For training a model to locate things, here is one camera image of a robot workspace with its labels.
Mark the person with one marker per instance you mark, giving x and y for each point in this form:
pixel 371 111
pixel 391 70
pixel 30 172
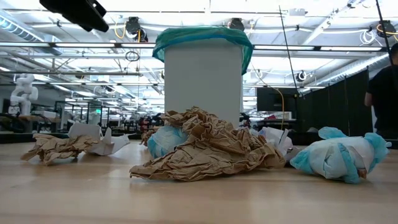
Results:
pixel 385 99

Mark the white plastic trash bin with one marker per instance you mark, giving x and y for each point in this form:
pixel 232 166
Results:
pixel 202 81

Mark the teal plastic trash bag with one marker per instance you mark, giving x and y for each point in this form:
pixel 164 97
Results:
pixel 202 33

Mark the white paper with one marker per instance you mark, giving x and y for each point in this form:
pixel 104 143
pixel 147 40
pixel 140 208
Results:
pixel 276 138
pixel 109 146

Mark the black monitor screen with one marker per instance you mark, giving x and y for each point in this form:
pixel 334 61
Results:
pixel 273 99

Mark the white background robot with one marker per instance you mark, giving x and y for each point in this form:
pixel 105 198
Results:
pixel 23 93

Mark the black partition wall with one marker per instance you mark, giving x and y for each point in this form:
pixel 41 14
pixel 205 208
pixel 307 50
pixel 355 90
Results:
pixel 335 109

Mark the large brown paper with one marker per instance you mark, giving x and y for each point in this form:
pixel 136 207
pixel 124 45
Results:
pixel 211 149

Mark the blue white wad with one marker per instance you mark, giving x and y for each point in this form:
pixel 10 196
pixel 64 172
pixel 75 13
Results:
pixel 164 140
pixel 335 155

